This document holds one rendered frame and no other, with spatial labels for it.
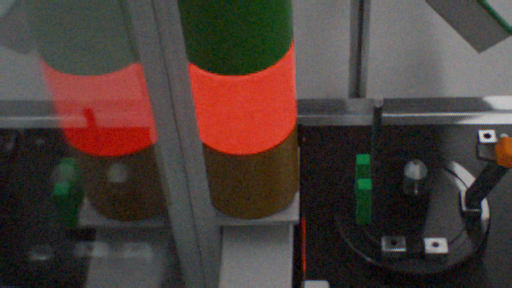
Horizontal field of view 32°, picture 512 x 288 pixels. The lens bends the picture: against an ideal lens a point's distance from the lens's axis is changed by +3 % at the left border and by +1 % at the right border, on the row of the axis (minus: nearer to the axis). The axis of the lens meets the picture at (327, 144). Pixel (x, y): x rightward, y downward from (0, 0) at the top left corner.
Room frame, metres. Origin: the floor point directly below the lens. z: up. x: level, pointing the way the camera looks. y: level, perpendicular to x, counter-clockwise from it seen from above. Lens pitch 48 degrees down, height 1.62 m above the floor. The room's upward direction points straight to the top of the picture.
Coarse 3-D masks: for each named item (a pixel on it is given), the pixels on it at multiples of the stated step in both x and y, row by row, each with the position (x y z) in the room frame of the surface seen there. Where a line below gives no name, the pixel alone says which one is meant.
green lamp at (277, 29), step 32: (192, 0) 0.27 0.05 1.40; (224, 0) 0.27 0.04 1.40; (256, 0) 0.27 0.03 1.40; (288, 0) 0.29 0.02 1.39; (192, 32) 0.27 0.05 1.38; (224, 32) 0.27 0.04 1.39; (256, 32) 0.27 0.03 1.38; (288, 32) 0.28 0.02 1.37; (224, 64) 0.27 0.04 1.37; (256, 64) 0.27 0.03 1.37
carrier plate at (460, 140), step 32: (320, 128) 0.60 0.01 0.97; (352, 128) 0.60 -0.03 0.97; (384, 128) 0.60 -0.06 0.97; (416, 128) 0.60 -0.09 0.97; (448, 128) 0.60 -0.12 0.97; (480, 128) 0.60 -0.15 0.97; (320, 160) 0.56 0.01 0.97; (352, 160) 0.56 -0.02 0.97; (320, 192) 0.52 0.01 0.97; (320, 224) 0.48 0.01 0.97; (320, 256) 0.44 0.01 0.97; (480, 256) 0.45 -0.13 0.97
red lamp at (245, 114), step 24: (192, 72) 0.28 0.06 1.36; (264, 72) 0.27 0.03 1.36; (288, 72) 0.28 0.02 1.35; (216, 96) 0.27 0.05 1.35; (240, 96) 0.27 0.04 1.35; (264, 96) 0.27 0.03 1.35; (288, 96) 0.28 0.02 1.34; (216, 120) 0.27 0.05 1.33; (240, 120) 0.27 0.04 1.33; (264, 120) 0.27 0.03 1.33; (288, 120) 0.28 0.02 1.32; (216, 144) 0.27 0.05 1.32; (240, 144) 0.27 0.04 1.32; (264, 144) 0.27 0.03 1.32
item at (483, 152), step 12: (480, 144) 0.49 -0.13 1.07; (504, 144) 0.49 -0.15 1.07; (480, 156) 0.48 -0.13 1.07; (492, 156) 0.48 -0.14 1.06; (504, 156) 0.48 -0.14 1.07; (492, 168) 0.48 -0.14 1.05; (504, 168) 0.48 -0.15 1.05; (480, 180) 0.48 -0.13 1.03; (492, 180) 0.48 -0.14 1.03; (468, 192) 0.49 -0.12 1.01; (480, 192) 0.48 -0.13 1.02
